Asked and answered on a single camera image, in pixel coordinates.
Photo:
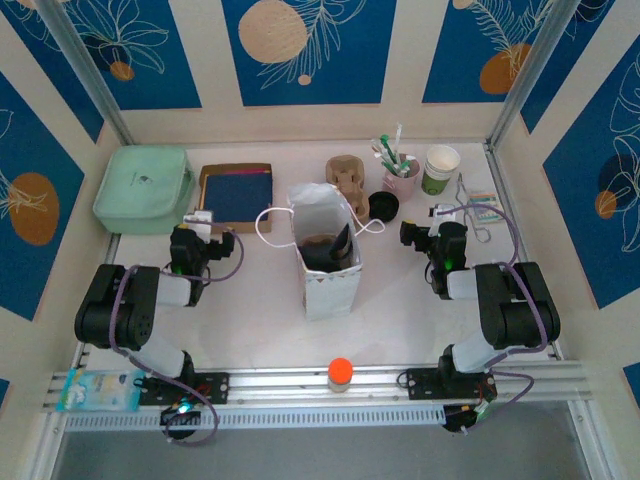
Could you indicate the black paper napkin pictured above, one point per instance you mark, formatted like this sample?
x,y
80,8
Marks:
x,y
344,242

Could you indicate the white cartoon print paper bag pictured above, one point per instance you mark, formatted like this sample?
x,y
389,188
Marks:
x,y
330,300

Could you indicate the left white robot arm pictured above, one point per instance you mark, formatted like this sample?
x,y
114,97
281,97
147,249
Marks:
x,y
115,310

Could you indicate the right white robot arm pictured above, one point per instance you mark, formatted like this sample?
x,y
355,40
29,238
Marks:
x,y
520,310

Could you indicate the blue wet wipes pack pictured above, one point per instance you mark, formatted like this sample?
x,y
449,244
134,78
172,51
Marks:
x,y
95,390

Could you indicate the brown cardboard napkin box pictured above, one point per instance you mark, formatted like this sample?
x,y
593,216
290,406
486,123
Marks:
x,y
240,228

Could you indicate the black cup lid stack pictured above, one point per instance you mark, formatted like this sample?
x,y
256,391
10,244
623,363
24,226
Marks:
x,y
384,206

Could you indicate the pink metal straw bucket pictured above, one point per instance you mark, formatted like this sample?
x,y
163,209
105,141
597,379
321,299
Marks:
x,y
402,187

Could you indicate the blue paper napkin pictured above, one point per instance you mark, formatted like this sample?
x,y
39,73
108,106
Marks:
x,y
237,197

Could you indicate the printed sugar packets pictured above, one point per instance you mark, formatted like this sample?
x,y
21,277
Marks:
x,y
482,216

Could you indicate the green paper cup stack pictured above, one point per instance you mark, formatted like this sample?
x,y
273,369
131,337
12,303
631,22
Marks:
x,y
435,182

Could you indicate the white wrapped drinking straw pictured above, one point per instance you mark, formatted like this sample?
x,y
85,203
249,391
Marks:
x,y
376,146
384,137
407,161
399,135

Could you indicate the pink paper napkin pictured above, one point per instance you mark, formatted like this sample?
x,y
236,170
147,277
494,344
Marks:
x,y
250,171

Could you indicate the brown pulp cup carrier stack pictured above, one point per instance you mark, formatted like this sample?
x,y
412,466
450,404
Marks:
x,y
345,170

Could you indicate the mint green zip case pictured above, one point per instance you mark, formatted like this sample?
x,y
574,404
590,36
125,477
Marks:
x,y
140,185

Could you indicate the orange capped jar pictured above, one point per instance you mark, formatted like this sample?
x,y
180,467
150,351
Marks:
x,y
340,370

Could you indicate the black controller box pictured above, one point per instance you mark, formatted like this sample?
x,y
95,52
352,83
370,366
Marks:
x,y
182,425
457,420

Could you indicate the left black mount plate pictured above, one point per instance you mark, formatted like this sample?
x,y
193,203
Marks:
x,y
217,387

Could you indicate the black mount plate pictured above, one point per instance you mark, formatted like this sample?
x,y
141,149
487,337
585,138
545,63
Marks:
x,y
217,387
415,385

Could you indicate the right black mount plate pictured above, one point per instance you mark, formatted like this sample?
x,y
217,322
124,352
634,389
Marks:
x,y
415,385

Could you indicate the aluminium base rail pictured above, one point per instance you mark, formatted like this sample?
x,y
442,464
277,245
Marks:
x,y
285,385

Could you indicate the aluminium frame post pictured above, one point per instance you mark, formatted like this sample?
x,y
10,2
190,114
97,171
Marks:
x,y
82,65
536,65

